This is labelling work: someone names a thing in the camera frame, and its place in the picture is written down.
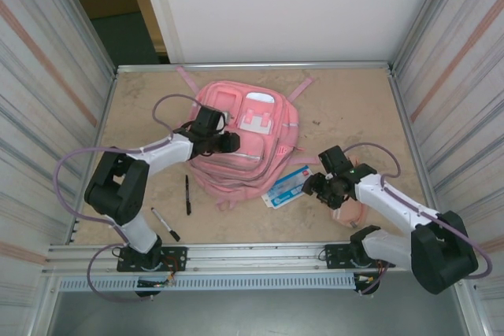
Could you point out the pink pencil case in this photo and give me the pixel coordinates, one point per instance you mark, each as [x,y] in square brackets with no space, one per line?
[348,216]

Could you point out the blue and white supply package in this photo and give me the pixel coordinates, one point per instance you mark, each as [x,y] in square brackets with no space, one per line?
[285,190]

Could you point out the pink backpack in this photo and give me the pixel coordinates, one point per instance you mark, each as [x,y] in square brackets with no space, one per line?
[256,147]

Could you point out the all-black marker pen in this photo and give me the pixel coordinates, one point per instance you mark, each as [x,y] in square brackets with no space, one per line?
[188,194]

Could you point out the white marker with black cap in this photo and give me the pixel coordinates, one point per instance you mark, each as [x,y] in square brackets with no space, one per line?
[167,227]

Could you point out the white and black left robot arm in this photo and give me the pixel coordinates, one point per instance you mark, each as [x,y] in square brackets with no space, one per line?
[114,194]

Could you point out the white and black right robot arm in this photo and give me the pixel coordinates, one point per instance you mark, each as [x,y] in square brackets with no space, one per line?
[445,257]

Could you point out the small electronics board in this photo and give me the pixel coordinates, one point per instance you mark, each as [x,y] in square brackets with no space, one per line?
[155,283]

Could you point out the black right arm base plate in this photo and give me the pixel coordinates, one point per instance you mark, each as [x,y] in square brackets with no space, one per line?
[334,255]

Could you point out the aluminium table frame end bar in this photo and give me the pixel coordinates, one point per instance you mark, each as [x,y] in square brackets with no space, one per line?
[157,67]

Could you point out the aluminium table frame side bar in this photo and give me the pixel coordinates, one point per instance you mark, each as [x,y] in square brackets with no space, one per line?
[406,123]
[102,123]

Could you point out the aluminium mounting rail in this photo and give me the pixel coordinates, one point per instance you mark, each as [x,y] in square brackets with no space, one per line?
[256,253]

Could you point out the white door frame post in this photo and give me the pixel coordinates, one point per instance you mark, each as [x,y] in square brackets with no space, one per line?
[161,17]

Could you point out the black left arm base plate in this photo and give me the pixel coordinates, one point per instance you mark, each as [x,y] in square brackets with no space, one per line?
[177,257]

